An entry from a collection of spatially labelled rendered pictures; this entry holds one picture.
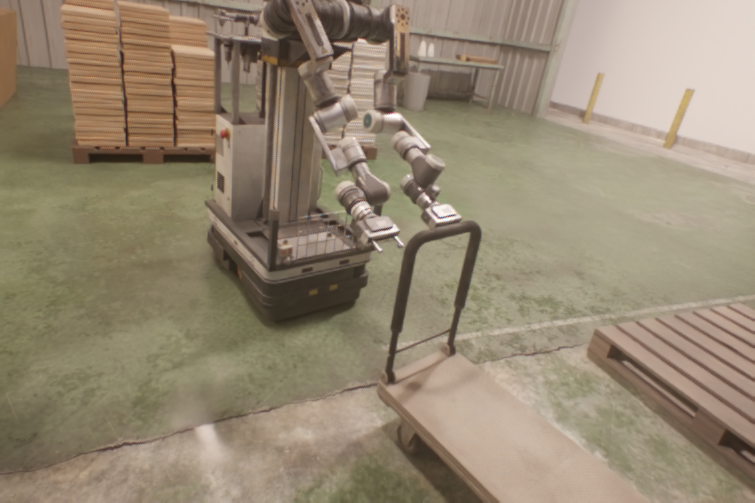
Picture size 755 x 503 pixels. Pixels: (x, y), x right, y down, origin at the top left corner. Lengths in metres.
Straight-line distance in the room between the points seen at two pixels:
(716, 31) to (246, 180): 8.86
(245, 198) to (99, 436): 1.22
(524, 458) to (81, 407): 1.46
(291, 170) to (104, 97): 2.22
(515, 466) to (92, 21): 3.79
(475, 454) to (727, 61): 9.03
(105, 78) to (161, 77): 0.38
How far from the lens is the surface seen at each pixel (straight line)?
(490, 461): 1.65
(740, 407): 2.56
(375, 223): 1.61
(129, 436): 1.91
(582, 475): 1.75
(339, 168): 1.78
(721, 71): 10.13
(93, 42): 4.27
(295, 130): 2.35
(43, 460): 1.92
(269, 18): 1.96
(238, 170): 2.49
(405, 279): 1.55
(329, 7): 2.00
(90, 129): 4.38
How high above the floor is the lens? 1.35
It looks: 23 degrees down
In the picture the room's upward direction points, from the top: 8 degrees clockwise
